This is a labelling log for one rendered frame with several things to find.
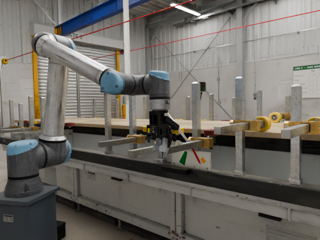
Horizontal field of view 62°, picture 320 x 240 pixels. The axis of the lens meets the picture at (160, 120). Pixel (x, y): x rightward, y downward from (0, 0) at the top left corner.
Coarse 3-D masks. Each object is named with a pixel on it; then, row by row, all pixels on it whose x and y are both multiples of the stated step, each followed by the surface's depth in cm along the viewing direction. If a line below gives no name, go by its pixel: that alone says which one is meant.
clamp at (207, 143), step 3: (189, 138) 148; (192, 138) 145; (195, 138) 144; (198, 138) 143; (201, 138) 142; (204, 138) 141; (207, 138) 141; (210, 138) 141; (204, 141) 140; (207, 141) 139; (210, 141) 140; (204, 144) 141; (207, 144) 139; (210, 144) 140; (201, 147) 142; (204, 147) 141; (207, 147) 140; (210, 147) 140
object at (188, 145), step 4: (196, 140) 140; (200, 140) 140; (184, 144) 128; (188, 144) 131; (192, 144) 134; (196, 144) 136; (200, 144) 139; (172, 148) 121; (176, 148) 123; (180, 148) 126; (184, 148) 128; (188, 148) 131; (168, 152) 119; (172, 152) 121
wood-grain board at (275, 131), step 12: (72, 120) 297; (84, 120) 292; (96, 120) 287; (120, 120) 278; (144, 120) 269; (180, 120) 257; (204, 120) 249; (252, 132) 141; (264, 132) 137; (276, 132) 134
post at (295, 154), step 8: (296, 88) 111; (296, 96) 111; (296, 104) 112; (296, 112) 112; (296, 120) 112; (296, 136) 112; (296, 144) 112; (296, 152) 113; (296, 160) 113; (296, 168) 113; (296, 176) 113
